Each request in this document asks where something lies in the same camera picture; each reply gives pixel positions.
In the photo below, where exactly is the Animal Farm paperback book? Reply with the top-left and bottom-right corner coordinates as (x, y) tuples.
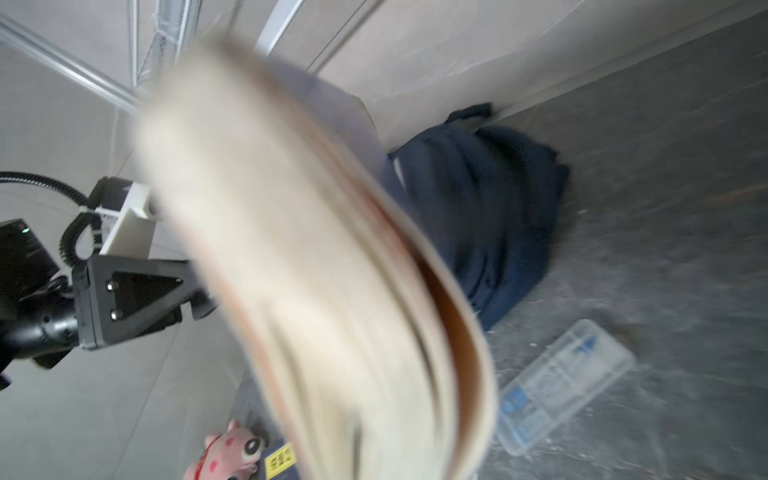
(135, 35), (497, 479)

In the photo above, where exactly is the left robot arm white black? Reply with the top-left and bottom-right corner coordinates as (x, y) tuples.
(1, 171), (216, 370)

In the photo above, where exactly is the dark purple notebook yellow label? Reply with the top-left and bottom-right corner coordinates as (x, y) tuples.
(256, 439), (300, 480)

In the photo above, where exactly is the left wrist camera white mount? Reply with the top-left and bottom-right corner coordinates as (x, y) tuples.
(79, 177), (161, 260)

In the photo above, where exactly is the navy blue student backpack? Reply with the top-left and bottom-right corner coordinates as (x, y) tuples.
(389, 103), (570, 331)

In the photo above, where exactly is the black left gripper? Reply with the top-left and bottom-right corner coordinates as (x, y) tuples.
(72, 255), (217, 350)

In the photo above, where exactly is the pink plush pig toy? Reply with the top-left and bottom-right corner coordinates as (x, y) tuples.
(183, 419), (267, 480)

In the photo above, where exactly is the white wire mesh basket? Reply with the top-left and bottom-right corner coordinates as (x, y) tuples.
(126, 0), (202, 90)

